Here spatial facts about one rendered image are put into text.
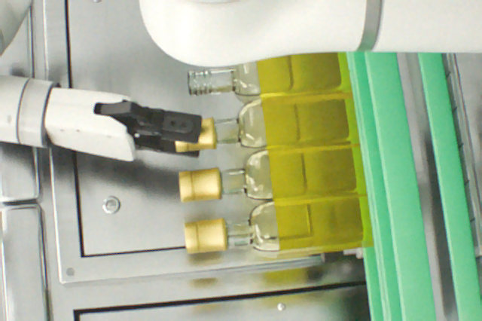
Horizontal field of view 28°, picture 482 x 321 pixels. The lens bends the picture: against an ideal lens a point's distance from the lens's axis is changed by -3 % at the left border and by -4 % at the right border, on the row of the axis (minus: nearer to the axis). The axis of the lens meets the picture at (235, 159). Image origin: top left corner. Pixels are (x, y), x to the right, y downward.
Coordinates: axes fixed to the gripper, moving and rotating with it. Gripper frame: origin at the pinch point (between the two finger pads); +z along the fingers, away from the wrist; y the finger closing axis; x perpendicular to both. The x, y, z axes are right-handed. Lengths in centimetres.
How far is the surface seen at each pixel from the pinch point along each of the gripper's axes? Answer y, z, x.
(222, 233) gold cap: 2.0, 5.9, -10.6
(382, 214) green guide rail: 6.3, 22.0, -7.0
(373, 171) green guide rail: 6.3, 20.5, -2.6
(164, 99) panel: -12.4, -4.0, 7.9
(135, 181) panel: -12.4, -5.7, -3.1
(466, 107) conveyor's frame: 15.6, 28.0, 2.7
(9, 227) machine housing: -12.7, -20.4, -11.3
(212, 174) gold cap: 1.4, 3.9, -4.3
